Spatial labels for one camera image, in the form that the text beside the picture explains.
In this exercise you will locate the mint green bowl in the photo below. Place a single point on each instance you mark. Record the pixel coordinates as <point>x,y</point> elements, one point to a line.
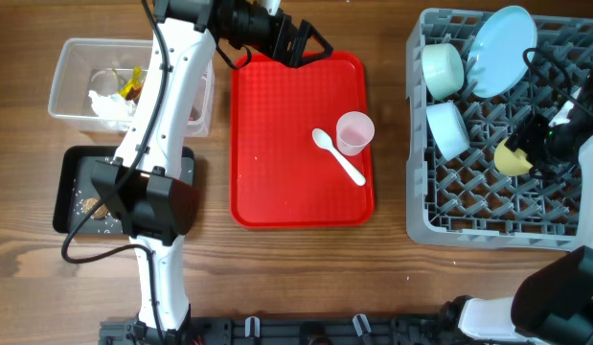
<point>442,70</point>

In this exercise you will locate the white plastic spoon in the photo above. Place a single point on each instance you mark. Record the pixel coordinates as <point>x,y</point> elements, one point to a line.
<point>323,141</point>

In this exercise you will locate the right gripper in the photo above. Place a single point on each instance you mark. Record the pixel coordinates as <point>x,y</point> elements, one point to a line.
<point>524,138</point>

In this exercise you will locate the light blue plate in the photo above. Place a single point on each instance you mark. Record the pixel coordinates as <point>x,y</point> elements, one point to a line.
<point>497,51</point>

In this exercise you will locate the clear plastic waste bin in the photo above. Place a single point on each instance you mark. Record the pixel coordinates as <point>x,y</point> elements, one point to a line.
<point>92,67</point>

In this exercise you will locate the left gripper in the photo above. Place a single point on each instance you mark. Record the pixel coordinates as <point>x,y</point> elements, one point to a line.
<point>280,52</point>

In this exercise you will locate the pink plastic cup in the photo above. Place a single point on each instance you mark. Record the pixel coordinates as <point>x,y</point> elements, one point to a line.
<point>354,132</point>

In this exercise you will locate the yellow plastic cup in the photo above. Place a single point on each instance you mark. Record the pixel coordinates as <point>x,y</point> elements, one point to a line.
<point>511,163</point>

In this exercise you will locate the white napkin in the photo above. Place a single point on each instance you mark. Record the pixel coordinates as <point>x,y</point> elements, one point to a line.
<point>114,111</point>

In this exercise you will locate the grey dishwasher rack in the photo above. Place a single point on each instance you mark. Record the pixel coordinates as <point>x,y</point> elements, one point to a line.
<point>467,201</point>

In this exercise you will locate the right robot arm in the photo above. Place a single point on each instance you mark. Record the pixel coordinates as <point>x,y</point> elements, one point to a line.
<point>555,304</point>

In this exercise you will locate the brown food lump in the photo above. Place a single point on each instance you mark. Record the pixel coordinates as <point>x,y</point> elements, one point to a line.
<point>89,204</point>

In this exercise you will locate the black food waste tray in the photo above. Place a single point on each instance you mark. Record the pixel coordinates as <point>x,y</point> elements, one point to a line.
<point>75,187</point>

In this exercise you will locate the yellow silver foil wrapper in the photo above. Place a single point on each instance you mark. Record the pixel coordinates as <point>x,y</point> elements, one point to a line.
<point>131,89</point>

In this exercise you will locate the red serving tray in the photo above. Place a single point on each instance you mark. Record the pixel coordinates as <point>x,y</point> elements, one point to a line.
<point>278,177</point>

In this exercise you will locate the light blue bowl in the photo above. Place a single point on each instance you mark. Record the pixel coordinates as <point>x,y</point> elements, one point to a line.
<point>448,129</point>

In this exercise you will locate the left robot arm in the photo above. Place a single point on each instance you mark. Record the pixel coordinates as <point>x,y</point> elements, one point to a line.
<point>141,186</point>

